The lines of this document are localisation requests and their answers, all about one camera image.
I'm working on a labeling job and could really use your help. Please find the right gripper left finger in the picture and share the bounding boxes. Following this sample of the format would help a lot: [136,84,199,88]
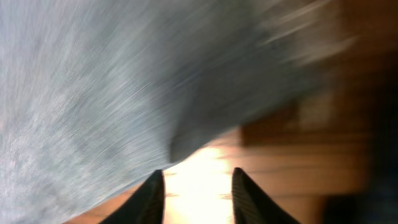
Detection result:
[100,170,165,224]

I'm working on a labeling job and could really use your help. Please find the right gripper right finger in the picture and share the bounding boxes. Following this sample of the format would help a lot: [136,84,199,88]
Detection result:
[231,167,300,224]

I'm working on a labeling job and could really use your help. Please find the light blue denim jeans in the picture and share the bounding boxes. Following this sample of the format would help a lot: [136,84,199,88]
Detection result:
[1,0,352,223]

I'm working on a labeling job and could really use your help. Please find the navy blue folded garment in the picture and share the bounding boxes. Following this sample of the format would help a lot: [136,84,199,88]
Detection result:
[323,52,397,224]

